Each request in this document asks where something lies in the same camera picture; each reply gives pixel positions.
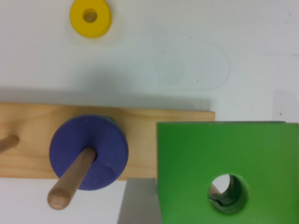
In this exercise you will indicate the purple round disc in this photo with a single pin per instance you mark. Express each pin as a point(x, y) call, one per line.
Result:
point(101, 133)

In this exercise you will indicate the front wooden peg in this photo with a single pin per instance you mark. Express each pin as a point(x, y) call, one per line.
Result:
point(64, 190)

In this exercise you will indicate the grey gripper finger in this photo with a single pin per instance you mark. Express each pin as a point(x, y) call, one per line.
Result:
point(140, 202)

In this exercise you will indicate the green square block with hole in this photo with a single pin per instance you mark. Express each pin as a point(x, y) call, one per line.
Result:
point(262, 155)

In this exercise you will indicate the blue hexagonal block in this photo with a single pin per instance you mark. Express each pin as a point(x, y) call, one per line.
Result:
point(115, 124)

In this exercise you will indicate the wooden peg base board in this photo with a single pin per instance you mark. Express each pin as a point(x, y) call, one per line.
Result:
point(35, 125)

